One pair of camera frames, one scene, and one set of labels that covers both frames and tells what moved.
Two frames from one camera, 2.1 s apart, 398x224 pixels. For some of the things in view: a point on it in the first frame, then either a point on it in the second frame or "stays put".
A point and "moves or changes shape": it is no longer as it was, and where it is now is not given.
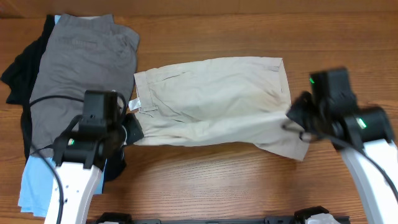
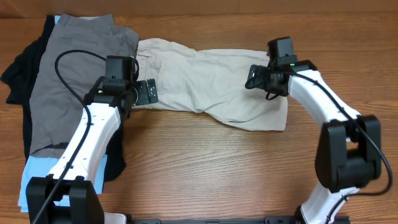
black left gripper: [135, 133] → [143, 98]
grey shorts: [83, 53] stays put
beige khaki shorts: [240, 100] moves or changes shape
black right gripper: [298, 114] → [254, 81]
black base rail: [311, 216] stays put
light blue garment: [37, 183] stays put
